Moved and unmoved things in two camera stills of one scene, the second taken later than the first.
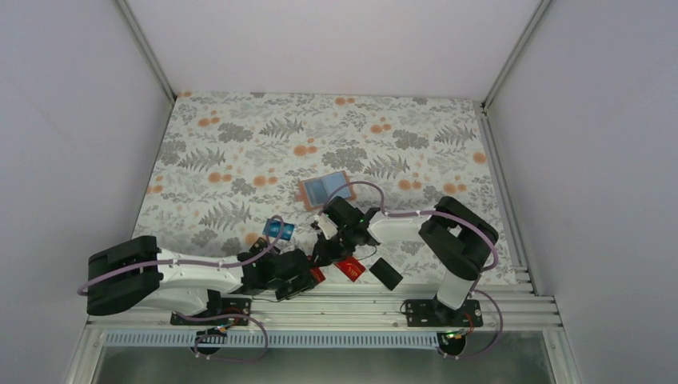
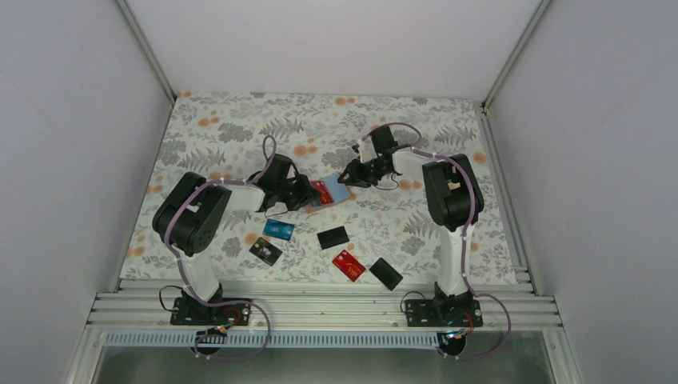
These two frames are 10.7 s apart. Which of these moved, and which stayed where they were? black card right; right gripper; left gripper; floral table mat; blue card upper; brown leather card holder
Moved: left gripper; right gripper
Stayed: blue card upper; black card right; floral table mat; brown leather card holder
